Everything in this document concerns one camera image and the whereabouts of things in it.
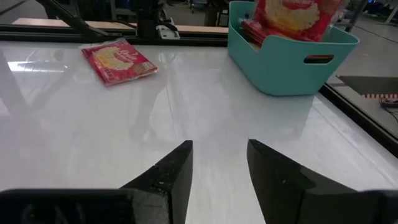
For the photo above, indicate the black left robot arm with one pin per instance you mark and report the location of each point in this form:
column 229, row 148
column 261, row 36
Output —
column 147, row 21

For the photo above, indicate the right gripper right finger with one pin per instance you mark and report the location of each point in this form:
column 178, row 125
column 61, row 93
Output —
column 280, row 186

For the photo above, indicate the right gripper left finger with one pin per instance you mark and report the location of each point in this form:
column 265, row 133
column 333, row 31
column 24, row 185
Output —
column 174, row 174

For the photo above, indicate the teal plastic basket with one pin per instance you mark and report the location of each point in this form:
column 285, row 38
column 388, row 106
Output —
column 280, row 71

